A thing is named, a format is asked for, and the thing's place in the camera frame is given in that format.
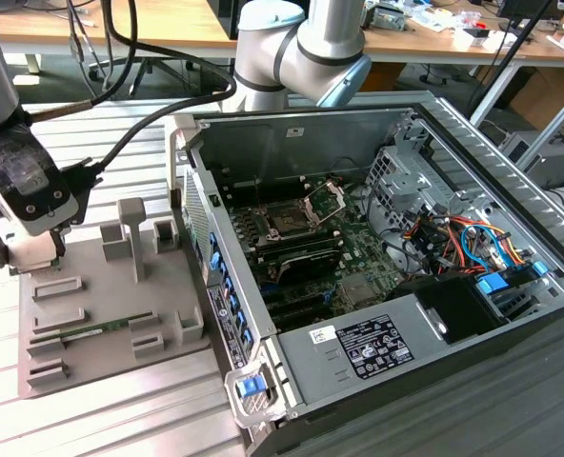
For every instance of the green motherboard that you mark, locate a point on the green motherboard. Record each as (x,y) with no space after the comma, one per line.
(358,247)

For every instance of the blue case release latch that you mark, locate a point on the blue case release latch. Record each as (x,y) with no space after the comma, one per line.
(249,385)

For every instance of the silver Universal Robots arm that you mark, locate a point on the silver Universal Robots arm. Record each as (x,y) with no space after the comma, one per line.
(310,43)

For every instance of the silver chipset heatsink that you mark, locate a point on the silver chipset heatsink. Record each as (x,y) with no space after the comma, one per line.
(358,290)

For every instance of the black expansion slot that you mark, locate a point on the black expansion slot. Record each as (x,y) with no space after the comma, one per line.
(301,316)
(291,297)

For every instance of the black graphics card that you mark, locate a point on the black graphics card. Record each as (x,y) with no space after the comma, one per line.
(310,266)

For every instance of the CPU socket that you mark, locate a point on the CPU socket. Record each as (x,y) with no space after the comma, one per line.
(287,221)

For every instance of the open grey PC case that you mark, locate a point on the open grey PC case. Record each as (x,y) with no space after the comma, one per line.
(263,143)

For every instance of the black monitor stand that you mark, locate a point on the black monitor stand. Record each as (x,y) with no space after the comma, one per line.
(515,12)

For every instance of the grey electronic device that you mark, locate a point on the grey electronic device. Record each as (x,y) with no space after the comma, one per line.
(389,19)

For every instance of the silver drive cage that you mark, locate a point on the silver drive cage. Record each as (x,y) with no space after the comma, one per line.
(396,185)

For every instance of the grey power supply with label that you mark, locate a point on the grey power supply with label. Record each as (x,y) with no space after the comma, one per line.
(310,371)

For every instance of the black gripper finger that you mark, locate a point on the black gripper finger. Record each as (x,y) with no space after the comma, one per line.
(1,257)
(58,243)

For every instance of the black computer tower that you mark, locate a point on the black computer tower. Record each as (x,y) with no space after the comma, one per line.
(222,19)

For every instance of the silver CPU green board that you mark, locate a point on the silver CPU green board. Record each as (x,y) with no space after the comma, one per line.
(29,252)

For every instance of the grey parts rack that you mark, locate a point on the grey parts rack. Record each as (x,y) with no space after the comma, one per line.
(106,295)

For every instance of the black RAM slot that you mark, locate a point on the black RAM slot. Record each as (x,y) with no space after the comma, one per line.
(282,197)
(301,250)
(296,239)
(272,186)

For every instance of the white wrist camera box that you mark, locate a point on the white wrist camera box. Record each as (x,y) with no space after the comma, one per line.
(34,228)

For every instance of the blue disk carrier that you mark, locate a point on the blue disk carrier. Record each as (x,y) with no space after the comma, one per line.
(491,284)

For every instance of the brown cardboard box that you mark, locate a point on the brown cardboard box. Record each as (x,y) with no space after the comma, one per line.
(549,95)

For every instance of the black slanted stand pole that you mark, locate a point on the black slanted stand pole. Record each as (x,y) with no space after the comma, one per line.
(509,54)

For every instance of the green RAM stick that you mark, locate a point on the green RAM stick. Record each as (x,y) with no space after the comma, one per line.
(96,329)

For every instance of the aluminium frame post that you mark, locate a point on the aluminium frame post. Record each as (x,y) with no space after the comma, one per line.
(560,119)

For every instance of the grey desktop computer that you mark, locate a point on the grey desktop computer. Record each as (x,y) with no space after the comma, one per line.
(553,162)

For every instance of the white box black insert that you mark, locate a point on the white box black insert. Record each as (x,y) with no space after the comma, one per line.
(472,38)

